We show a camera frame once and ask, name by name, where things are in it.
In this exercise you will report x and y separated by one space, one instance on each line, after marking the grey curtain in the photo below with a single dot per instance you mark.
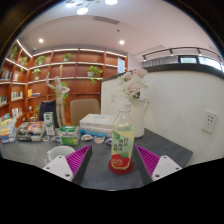
160 61

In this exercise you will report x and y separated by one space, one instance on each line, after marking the dark framed window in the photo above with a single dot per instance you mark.
206 62

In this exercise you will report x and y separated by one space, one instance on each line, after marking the white ceramic vase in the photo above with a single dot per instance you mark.
139 116

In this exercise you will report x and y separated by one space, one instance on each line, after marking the white book stack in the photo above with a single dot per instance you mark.
98 121

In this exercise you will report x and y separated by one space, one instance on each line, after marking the colourful book stack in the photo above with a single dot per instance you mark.
7 130

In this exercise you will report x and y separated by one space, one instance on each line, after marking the wooden artist mannequin figure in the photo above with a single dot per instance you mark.
59 100

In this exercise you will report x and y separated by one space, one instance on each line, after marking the yellow drink bottle white cap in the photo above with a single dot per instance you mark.
122 140

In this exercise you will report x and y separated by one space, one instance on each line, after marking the tall green white carton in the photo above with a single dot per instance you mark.
49 123

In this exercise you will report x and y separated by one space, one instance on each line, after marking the branched ceiling lamp round bulbs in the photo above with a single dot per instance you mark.
82 10

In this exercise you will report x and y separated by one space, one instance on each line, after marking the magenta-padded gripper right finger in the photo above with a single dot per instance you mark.
165 166

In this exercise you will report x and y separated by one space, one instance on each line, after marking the ceiling air vent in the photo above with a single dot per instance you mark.
106 20

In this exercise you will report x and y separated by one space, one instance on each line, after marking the dark office chair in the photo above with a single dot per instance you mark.
46 108

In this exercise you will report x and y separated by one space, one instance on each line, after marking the green white box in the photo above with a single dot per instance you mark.
69 136

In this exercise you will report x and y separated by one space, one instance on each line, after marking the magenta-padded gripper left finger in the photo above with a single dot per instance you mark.
60 166

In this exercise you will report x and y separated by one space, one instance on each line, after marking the wooden shelf unit with books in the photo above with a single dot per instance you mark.
76 86

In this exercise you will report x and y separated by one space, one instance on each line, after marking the dark book stack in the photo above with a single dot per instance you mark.
31 130

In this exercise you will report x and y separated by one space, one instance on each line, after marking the white mug grey triangle pattern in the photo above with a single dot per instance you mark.
56 151

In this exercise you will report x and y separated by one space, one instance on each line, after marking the white wall socket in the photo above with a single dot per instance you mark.
209 121

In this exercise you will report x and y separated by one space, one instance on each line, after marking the recessed round ceiling light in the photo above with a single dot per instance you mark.
40 40
121 42

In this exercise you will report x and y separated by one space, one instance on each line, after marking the white wall notice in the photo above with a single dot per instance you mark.
121 65

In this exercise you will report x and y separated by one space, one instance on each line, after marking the black track light rail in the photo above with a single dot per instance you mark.
181 50

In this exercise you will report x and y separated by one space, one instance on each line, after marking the tan upholstered chair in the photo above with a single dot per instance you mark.
83 110

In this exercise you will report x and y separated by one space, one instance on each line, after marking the pink white flower bouquet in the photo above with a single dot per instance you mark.
131 85

